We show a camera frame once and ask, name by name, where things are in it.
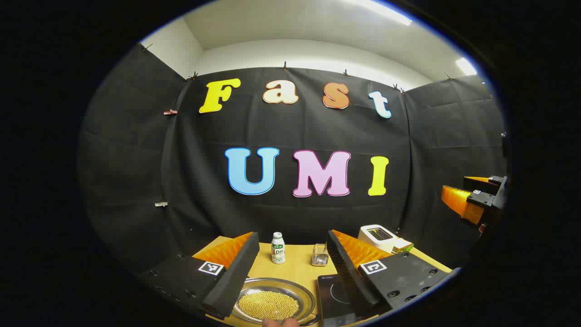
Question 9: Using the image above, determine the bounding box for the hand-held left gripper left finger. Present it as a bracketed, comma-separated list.
[138, 232, 260, 320]

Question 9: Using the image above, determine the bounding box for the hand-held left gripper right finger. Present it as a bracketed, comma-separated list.
[326, 229, 462, 318]

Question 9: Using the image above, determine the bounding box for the black induction cooktop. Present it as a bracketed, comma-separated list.
[317, 274, 364, 327]

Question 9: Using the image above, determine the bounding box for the stainless steel pot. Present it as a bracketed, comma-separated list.
[231, 277, 320, 327]

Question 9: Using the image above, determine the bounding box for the pile of yellow soybeans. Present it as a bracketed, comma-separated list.
[238, 291, 300, 321]

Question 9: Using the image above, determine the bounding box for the white toaster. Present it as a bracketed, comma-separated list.
[358, 224, 400, 253]

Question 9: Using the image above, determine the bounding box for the white drink bottle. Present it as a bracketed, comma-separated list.
[271, 232, 286, 264]

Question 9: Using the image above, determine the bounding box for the small ceiling light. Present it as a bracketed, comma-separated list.
[455, 57, 478, 76]

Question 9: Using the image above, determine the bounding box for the wire mesh utensil holder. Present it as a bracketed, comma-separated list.
[311, 244, 329, 267]

